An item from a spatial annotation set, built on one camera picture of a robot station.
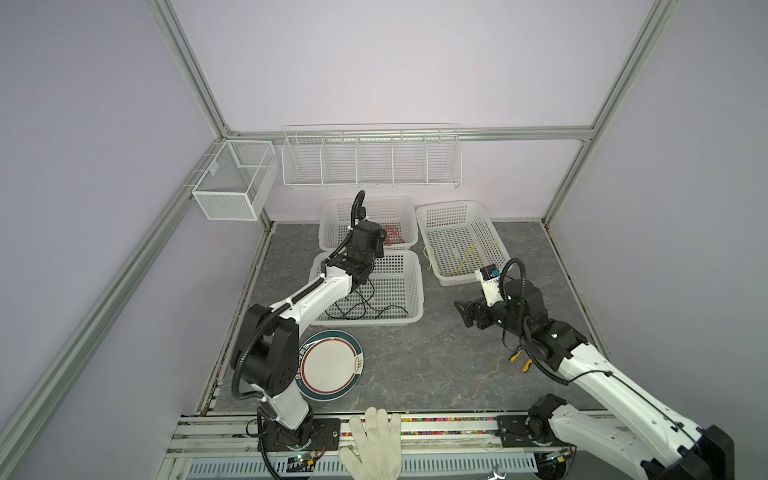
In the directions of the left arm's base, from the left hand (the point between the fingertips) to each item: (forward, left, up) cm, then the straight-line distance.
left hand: (370, 237), depth 88 cm
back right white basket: (+16, -33, -21) cm, 42 cm away
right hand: (-21, -26, -3) cm, 34 cm away
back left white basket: (+28, -10, -17) cm, 35 cm away
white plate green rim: (-30, +14, -20) cm, 39 cm away
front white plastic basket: (-8, -6, -20) cm, 23 cm away
